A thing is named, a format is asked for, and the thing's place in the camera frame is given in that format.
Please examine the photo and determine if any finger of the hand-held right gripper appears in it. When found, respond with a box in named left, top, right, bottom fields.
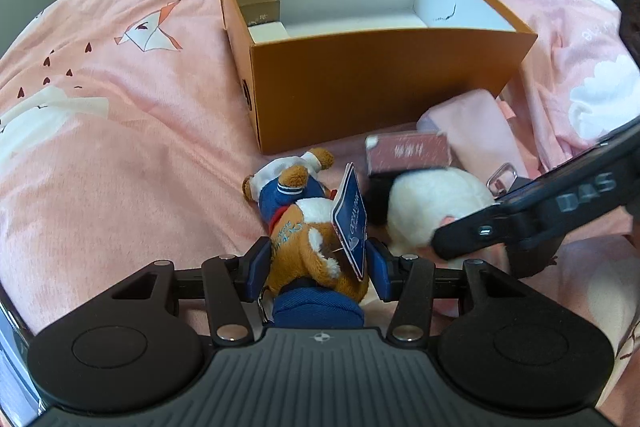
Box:
left=431, top=204, right=540, bottom=264

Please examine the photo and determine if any dark red patterned box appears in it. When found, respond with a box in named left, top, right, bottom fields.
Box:
left=365, top=132, right=453, bottom=178

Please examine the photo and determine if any white plush toy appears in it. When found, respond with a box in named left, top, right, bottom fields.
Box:
left=367, top=169, right=506, bottom=260

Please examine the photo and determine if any small brown box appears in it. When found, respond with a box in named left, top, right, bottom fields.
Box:
left=234, top=0, right=282, bottom=26

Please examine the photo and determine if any orange cardboard box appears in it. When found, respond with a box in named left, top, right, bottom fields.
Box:
left=217, top=0, right=538, bottom=155

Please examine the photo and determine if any pink printed blanket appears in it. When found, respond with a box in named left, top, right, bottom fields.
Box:
left=0, top=0, right=640, bottom=408

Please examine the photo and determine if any small white box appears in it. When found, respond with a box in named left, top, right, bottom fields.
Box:
left=247, top=21, right=291, bottom=42

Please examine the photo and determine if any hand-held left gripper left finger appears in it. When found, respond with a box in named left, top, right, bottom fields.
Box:
left=107, top=237, right=275, bottom=347

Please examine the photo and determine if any pale pink padded pouch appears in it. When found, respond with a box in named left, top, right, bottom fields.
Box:
left=416, top=89, right=532, bottom=196

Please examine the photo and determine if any brown teddy bear blue outfit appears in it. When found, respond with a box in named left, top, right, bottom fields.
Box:
left=242, top=148, right=373, bottom=343

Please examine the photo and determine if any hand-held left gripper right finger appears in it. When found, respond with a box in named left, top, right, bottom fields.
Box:
left=365, top=239, right=526, bottom=344

